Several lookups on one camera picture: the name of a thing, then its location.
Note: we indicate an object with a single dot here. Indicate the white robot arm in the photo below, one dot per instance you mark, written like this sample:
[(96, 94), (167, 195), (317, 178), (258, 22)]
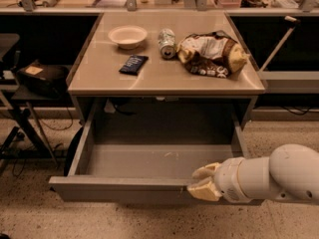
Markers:
[(289, 174)]

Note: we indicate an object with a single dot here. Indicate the black bag on stand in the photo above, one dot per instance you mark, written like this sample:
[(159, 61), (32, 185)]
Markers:
[(45, 80)]

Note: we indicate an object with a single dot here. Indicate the dark blue snack packet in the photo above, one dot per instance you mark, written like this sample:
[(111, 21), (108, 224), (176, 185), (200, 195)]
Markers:
[(133, 65)]

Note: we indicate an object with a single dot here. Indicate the white-handled stick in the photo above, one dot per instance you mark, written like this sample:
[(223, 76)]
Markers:
[(294, 22)]

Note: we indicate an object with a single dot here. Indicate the crumpled brown chip bag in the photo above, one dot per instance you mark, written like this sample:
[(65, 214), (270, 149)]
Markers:
[(212, 55)]

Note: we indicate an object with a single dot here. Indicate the black backpack on floor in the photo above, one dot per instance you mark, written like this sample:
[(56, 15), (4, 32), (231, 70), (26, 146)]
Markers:
[(72, 150)]

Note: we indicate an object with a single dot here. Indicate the grey top drawer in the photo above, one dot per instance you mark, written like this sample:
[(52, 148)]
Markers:
[(146, 152)]

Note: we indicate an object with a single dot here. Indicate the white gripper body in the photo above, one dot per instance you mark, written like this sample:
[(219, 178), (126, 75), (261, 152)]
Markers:
[(228, 179)]

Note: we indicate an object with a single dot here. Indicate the black metal stand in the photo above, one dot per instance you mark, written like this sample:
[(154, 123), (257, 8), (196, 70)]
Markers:
[(27, 120)]

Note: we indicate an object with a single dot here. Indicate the crushed soda can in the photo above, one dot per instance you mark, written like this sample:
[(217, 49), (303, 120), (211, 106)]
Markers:
[(166, 41)]

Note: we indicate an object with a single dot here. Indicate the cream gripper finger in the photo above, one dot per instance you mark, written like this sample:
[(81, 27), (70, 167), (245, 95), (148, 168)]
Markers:
[(206, 171), (204, 190)]

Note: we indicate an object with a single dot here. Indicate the grey drawer cabinet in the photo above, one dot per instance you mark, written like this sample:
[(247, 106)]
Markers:
[(98, 73)]

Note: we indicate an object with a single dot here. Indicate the white paper bowl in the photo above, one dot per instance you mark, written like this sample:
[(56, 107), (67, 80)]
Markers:
[(128, 37)]

